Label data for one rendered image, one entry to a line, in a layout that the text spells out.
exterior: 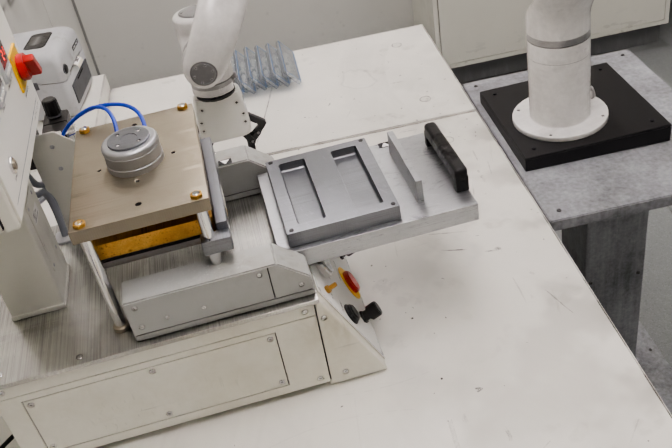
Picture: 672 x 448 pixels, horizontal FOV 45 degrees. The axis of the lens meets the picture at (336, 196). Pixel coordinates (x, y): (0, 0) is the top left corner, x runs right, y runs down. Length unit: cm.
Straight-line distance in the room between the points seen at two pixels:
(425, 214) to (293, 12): 255
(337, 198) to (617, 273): 94
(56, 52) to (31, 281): 91
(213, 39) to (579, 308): 74
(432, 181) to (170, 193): 40
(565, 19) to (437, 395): 73
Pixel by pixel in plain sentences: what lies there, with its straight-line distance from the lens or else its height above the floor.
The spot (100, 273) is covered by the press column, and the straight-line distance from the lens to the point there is 111.
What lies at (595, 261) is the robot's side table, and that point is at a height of 43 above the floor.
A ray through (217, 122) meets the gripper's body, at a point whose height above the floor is 93.
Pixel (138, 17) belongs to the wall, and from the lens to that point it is 364.
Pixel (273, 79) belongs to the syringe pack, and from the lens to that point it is 203.
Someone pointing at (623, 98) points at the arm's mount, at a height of 79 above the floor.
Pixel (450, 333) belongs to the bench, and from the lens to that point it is 130.
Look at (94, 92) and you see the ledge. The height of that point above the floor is 79.
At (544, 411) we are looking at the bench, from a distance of 120.
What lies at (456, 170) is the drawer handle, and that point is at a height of 101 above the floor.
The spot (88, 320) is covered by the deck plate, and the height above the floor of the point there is 93.
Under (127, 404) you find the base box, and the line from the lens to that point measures 122.
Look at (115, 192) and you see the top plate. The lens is 111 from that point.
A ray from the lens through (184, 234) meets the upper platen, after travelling 111.
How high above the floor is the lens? 168
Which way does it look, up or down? 35 degrees down
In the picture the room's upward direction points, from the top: 10 degrees counter-clockwise
